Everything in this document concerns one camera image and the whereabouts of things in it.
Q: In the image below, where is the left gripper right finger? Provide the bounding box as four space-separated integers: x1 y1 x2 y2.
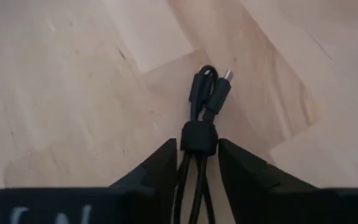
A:
218 139 318 224

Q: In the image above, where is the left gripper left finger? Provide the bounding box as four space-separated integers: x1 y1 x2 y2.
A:
109 138 179 224

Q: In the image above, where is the black cable with velcro strap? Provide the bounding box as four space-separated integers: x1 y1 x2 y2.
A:
172 64 234 224

